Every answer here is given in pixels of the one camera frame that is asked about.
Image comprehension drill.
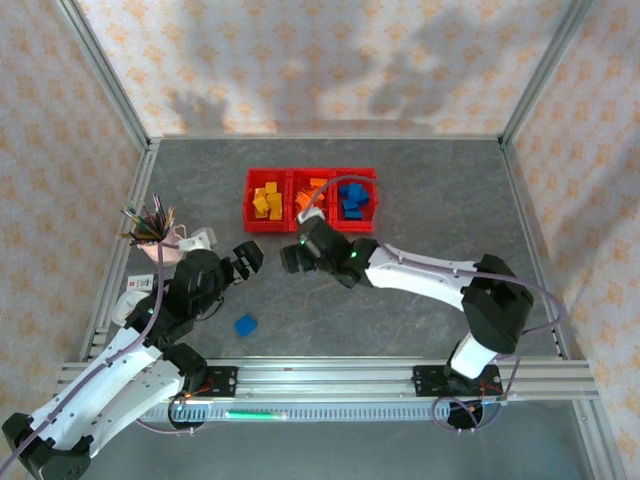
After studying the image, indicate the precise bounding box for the aluminium cross rail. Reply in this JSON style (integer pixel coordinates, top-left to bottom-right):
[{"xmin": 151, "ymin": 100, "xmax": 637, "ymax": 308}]
[{"xmin": 149, "ymin": 133, "xmax": 504, "ymax": 144}]

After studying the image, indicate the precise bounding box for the right black mount plate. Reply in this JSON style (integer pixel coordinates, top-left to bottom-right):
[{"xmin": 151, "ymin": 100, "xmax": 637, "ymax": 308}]
[{"xmin": 412, "ymin": 365, "xmax": 504, "ymax": 399}]

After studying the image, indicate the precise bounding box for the aluminium frame post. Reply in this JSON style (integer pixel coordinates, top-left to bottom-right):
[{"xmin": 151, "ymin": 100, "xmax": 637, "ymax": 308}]
[
  {"xmin": 52, "ymin": 0, "xmax": 154, "ymax": 151},
  {"xmin": 497, "ymin": 0, "xmax": 599, "ymax": 149}
]

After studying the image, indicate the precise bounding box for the aluminium side rail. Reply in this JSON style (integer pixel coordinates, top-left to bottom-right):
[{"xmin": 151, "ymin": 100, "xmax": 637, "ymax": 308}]
[
  {"xmin": 79, "ymin": 139, "xmax": 161, "ymax": 362},
  {"xmin": 498, "ymin": 139, "xmax": 574, "ymax": 361}
]

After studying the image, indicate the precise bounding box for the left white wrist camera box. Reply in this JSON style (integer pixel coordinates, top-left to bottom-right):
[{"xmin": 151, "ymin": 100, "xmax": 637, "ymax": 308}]
[{"xmin": 177, "ymin": 227, "xmax": 219, "ymax": 252}]

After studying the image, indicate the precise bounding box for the red plastic bin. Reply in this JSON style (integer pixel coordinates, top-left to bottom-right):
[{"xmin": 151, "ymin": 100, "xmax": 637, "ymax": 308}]
[
  {"xmin": 288, "ymin": 167, "xmax": 336, "ymax": 234},
  {"xmin": 244, "ymin": 168, "xmax": 292, "ymax": 234},
  {"xmin": 332, "ymin": 167, "xmax": 379, "ymax": 234}
]

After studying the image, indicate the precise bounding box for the pink cup with pencils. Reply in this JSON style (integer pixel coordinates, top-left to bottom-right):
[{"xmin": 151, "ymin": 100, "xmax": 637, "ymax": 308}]
[{"xmin": 121, "ymin": 208, "xmax": 154, "ymax": 239}]

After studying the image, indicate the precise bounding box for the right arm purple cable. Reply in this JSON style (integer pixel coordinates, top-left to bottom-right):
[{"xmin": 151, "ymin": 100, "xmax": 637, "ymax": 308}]
[{"xmin": 299, "ymin": 173, "xmax": 570, "ymax": 435}]

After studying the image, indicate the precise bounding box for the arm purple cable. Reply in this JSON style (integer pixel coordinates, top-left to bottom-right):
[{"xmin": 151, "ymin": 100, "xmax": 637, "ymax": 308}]
[
  {"xmin": 299, "ymin": 173, "xmax": 570, "ymax": 435},
  {"xmin": 4, "ymin": 239, "xmax": 199, "ymax": 466}
]

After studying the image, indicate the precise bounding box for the white round clock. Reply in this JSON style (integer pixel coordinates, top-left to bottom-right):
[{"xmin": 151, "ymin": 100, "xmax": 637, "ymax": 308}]
[{"xmin": 112, "ymin": 292, "xmax": 151, "ymax": 327}]

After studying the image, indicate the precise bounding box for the grey slotted cable duct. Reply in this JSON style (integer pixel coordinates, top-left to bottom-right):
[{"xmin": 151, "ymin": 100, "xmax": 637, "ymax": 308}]
[{"xmin": 137, "ymin": 402, "xmax": 507, "ymax": 424}]

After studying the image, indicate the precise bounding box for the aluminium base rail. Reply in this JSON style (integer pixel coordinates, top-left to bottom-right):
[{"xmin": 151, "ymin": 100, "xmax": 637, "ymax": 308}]
[{"xmin": 54, "ymin": 360, "xmax": 601, "ymax": 401}]

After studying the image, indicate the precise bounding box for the left black mount plate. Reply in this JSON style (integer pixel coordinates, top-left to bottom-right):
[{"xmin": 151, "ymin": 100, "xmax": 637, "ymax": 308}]
[{"xmin": 169, "ymin": 365, "xmax": 239, "ymax": 399}]

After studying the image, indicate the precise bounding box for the black mount plate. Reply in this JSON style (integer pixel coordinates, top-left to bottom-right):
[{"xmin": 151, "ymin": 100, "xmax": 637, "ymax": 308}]
[
  {"xmin": 412, "ymin": 365, "xmax": 504, "ymax": 399},
  {"xmin": 169, "ymin": 365, "xmax": 239, "ymax": 399}
]

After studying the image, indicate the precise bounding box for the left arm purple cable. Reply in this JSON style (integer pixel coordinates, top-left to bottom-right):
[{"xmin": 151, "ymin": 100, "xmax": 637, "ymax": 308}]
[{"xmin": 4, "ymin": 239, "xmax": 199, "ymax": 466}]

